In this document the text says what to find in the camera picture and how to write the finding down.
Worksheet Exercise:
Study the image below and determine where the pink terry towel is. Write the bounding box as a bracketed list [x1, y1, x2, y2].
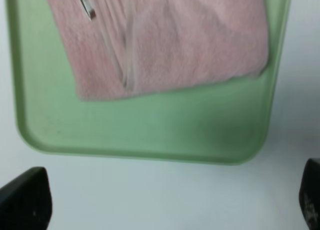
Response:
[47, 0, 269, 100]

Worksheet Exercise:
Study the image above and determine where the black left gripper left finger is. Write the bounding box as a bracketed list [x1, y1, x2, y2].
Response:
[0, 167, 53, 229]

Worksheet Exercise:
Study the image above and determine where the white towel care label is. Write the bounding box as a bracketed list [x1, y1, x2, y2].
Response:
[80, 0, 96, 21]

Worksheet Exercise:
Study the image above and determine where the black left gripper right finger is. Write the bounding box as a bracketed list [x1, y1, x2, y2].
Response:
[298, 158, 320, 229]

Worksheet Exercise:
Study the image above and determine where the green plastic tray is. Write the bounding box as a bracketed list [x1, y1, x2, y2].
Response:
[4, 0, 291, 165]

